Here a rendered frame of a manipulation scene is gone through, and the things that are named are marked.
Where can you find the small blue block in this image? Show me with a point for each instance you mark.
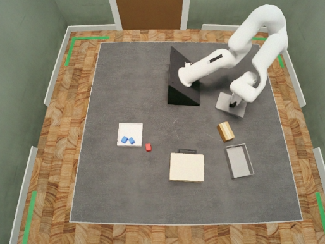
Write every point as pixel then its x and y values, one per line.
pixel 131 140
pixel 124 139

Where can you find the small red block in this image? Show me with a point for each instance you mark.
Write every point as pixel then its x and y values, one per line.
pixel 148 147

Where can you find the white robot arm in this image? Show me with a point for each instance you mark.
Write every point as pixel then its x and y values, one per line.
pixel 240 43

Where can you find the brown cardboard box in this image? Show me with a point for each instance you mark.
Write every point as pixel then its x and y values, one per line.
pixel 225 131

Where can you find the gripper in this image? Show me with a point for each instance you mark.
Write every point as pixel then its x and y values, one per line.
pixel 235 100

